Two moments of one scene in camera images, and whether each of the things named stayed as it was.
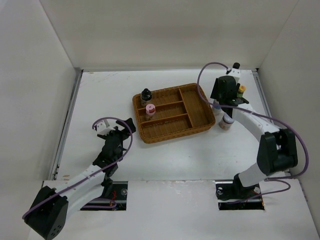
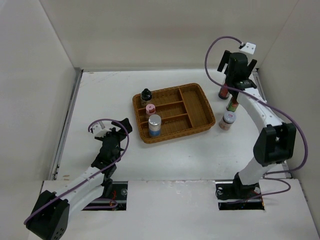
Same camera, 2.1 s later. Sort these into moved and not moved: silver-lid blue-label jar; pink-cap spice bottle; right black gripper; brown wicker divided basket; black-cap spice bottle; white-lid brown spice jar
Moved: silver-lid blue-label jar; right black gripper
Not moved: black-cap spice bottle; white-lid brown spice jar; brown wicker divided basket; pink-cap spice bottle
